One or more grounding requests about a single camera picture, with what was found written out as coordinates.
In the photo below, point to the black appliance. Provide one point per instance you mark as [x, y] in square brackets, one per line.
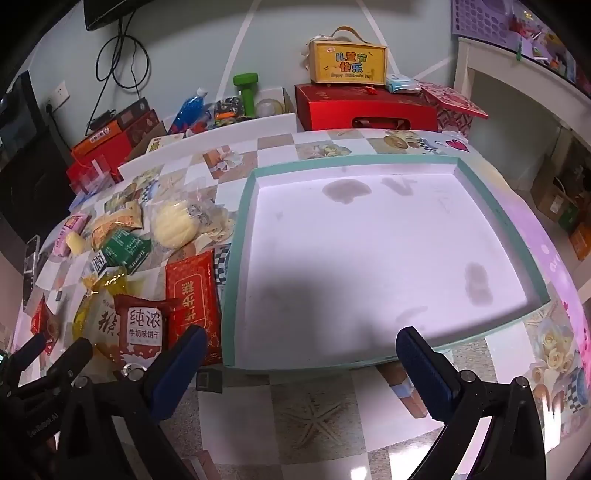
[27, 175]

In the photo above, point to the white shelf unit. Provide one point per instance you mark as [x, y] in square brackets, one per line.
[498, 55]

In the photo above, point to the teal rimmed white tray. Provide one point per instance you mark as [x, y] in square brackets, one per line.
[369, 254]

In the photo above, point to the pile of small toys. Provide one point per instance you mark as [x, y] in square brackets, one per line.
[545, 41]

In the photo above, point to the pink purple cake roll packet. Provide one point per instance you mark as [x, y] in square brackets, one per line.
[69, 226]

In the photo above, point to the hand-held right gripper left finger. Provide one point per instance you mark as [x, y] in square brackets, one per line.
[175, 369]

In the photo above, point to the white wall socket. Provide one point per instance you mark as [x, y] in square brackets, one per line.
[57, 94]

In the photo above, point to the green dumbbell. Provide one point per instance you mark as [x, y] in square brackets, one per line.
[247, 92]

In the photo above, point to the green snack packet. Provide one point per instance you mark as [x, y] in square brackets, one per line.
[124, 247]

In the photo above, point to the large red gift box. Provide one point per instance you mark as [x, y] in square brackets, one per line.
[337, 108]

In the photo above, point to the yellow snack packet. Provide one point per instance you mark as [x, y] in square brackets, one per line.
[82, 321]

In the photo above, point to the white nut pastry packet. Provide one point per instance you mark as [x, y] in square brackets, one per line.
[105, 318]

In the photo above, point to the cardboard box under shelf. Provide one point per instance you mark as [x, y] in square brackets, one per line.
[547, 194]

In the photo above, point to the black wall monitor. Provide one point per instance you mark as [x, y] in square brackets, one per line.
[106, 11]

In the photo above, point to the colourful toy bundle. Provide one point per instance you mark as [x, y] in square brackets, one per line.
[228, 110]

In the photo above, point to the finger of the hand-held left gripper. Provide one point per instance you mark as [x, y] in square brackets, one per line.
[67, 364]
[25, 360]

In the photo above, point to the green box under shelf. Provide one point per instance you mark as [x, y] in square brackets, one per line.
[569, 217]

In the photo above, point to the printed checkered tablecloth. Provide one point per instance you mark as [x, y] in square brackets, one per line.
[314, 415]

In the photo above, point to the orange box under shelf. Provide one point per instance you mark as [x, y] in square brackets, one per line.
[581, 237]

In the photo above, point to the small pale yellow cake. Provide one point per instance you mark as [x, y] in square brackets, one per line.
[75, 243]

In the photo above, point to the dark brown carton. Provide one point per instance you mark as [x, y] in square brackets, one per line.
[138, 120]

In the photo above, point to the blue filled plastic bottle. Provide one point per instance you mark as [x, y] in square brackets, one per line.
[189, 110]

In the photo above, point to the black power adapter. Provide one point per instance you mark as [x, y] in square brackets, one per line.
[99, 121]

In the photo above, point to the red patterned lidded box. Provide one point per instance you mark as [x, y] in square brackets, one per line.
[450, 99]

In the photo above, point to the dark red gold patterned packet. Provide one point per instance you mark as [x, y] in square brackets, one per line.
[191, 295]

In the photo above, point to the orange carton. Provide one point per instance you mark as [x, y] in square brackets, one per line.
[99, 141]

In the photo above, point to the light blue wipes pack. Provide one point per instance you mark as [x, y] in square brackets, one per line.
[401, 83]

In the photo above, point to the clear plastic ball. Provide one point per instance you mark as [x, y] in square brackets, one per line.
[270, 108]

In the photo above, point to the open cardboard box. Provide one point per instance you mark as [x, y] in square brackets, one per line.
[143, 143]

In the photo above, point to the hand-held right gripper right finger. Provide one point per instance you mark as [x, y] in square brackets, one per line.
[425, 378]

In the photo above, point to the round bread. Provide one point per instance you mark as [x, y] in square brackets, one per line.
[174, 224]

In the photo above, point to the beige orange snack packet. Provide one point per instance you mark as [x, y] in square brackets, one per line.
[115, 220]

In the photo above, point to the small yellow white box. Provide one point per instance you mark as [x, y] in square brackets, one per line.
[164, 143]

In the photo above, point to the red milk biscuit packet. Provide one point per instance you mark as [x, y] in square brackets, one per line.
[138, 327]

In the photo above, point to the clear plastic box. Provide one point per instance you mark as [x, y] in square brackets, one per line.
[92, 177]

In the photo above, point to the purple perforated basket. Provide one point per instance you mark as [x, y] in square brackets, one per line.
[480, 18]

